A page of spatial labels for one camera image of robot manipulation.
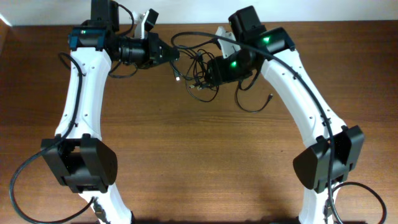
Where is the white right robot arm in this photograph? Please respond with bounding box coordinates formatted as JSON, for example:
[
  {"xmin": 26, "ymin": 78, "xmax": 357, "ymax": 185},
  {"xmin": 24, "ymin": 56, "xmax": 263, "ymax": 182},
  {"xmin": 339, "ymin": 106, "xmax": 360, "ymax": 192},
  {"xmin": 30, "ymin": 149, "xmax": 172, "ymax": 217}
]
[{"xmin": 205, "ymin": 6, "xmax": 364, "ymax": 223}]

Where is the thin black usb cable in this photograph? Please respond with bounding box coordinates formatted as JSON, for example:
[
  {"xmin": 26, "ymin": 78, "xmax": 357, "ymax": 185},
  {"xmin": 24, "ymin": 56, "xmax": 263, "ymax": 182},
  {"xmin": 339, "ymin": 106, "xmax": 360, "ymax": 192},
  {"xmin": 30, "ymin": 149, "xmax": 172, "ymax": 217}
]
[{"xmin": 234, "ymin": 79, "xmax": 274, "ymax": 114}]

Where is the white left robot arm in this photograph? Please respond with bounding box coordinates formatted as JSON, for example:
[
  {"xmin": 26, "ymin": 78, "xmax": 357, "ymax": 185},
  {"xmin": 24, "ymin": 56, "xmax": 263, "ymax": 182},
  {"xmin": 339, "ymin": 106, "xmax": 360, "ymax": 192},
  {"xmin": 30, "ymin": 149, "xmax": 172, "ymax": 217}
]
[{"xmin": 41, "ymin": 1, "xmax": 179, "ymax": 223}]

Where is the black cable bundle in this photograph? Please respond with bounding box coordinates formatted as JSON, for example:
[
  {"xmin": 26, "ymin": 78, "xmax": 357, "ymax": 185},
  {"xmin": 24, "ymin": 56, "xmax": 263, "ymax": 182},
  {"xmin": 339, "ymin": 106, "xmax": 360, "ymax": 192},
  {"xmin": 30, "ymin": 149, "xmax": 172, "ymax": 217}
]
[{"xmin": 169, "ymin": 45, "xmax": 220, "ymax": 103}]

